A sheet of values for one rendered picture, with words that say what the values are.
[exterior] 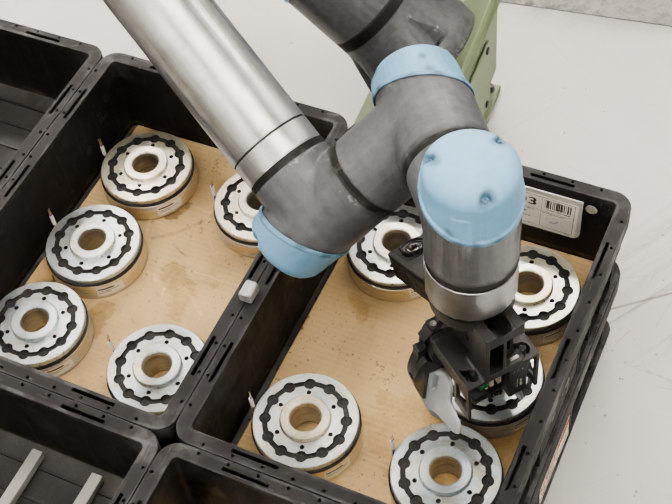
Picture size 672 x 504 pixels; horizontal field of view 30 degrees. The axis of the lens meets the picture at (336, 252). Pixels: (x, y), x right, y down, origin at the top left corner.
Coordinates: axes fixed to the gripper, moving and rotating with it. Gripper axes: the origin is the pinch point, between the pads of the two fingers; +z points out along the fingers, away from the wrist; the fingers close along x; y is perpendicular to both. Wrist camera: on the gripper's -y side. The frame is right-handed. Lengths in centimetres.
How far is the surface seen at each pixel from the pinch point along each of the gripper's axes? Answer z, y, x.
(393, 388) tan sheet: 2.2, -4.6, -4.7
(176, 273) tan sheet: 2.2, -28.7, -17.4
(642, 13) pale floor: 86, -100, 106
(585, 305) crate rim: -7.8, 2.2, 12.1
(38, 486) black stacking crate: 2.3, -12.9, -38.9
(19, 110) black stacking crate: 2, -61, -24
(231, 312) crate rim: -7.8, -14.2, -16.0
